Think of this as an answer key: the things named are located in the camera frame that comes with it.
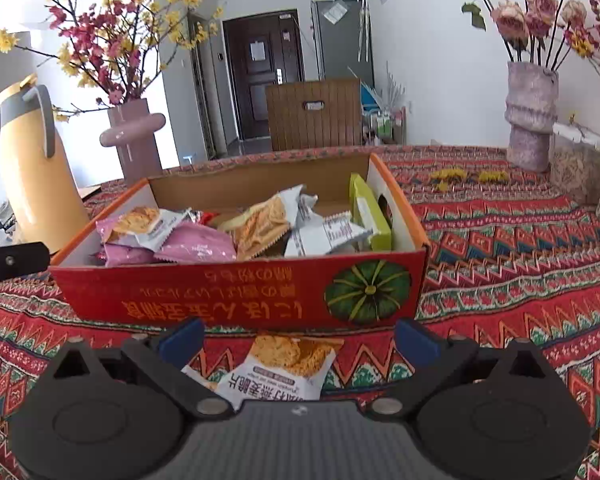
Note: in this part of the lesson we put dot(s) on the pink yellow blossom branches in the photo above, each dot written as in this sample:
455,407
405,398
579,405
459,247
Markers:
110,25

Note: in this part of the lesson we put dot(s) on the pink mushroom vase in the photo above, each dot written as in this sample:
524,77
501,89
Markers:
132,145

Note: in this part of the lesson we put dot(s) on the yellow red flower branches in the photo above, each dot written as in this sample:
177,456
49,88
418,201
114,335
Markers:
597,35

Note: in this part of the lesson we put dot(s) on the pale green snack packet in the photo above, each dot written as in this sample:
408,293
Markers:
372,215

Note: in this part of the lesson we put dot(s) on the yellow thermos jug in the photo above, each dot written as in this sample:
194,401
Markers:
35,175

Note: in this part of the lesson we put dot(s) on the fallen yellow flowers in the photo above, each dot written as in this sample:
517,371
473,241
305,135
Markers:
494,176
449,176

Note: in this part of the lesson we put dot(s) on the storage rack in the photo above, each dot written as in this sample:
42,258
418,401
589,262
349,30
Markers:
385,127

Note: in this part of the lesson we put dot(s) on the white paper sheet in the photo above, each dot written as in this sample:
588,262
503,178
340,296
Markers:
336,12

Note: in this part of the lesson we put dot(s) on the white umbrella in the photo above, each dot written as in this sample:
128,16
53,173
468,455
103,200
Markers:
364,27

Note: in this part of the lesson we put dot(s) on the red cardboard box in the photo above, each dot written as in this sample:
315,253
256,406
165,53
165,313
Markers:
220,295

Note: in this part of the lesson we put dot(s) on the white cracker snack packet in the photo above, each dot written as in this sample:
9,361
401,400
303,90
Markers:
262,225
280,370
140,225

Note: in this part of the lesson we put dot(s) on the orange cracker snack packet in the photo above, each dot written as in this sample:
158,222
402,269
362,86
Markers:
200,379

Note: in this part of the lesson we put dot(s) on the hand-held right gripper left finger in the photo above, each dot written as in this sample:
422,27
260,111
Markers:
182,337

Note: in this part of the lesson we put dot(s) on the dark brown door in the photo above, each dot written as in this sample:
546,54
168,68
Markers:
260,75

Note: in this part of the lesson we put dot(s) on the clear seed container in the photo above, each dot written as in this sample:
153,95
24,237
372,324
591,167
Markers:
577,170

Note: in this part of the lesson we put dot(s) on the shiny red silver packet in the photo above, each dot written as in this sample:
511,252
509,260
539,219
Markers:
200,217

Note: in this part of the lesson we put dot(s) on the white grey snack packet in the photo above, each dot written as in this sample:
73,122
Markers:
307,205
325,237

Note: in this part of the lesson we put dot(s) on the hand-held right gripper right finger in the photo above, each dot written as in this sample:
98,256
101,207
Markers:
416,342

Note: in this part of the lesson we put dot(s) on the grey refrigerator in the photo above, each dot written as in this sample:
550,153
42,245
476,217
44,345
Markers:
342,40

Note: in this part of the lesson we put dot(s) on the wooden chair back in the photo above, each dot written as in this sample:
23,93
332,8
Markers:
315,115

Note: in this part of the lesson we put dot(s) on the dried pink roses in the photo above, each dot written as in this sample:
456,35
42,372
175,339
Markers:
525,15

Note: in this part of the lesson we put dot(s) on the textured lilac vase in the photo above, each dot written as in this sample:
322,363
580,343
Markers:
530,115

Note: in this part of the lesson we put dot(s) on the small pink snack packet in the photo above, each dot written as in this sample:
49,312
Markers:
127,255

